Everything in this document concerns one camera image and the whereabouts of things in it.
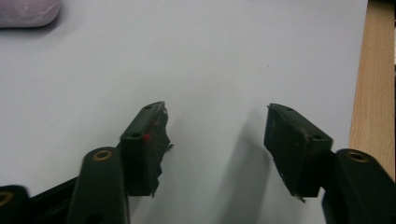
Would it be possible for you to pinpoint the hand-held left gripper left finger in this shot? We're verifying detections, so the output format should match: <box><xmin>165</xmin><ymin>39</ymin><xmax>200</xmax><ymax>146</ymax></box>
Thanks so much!
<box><xmin>65</xmin><ymin>101</ymin><xmax>174</xmax><ymax>224</ymax></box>

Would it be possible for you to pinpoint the wooden table edge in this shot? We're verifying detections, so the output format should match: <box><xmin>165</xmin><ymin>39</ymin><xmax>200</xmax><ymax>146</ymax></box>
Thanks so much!
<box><xmin>347</xmin><ymin>0</ymin><xmax>396</xmax><ymax>181</ymax></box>

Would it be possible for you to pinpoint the pale purple soft object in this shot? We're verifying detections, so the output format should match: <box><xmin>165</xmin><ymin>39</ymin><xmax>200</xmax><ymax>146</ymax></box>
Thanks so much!
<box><xmin>0</xmin><ymin>0</ymin><xmax>63</xmax><ymax>29</ymax></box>

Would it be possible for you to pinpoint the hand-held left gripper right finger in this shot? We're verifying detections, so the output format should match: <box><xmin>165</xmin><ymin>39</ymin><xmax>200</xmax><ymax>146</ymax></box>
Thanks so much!
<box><xmin>263</xmin><ymin>103</ymin><xmax>396</xmax><ymax>224</ymax></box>

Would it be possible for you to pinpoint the white table mat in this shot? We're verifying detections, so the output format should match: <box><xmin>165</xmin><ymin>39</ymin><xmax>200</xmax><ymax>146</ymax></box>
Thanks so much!
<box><xmin>0</xmin><ymin>0</ymin><xmax>369</xmax><ymax>224</ymax></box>

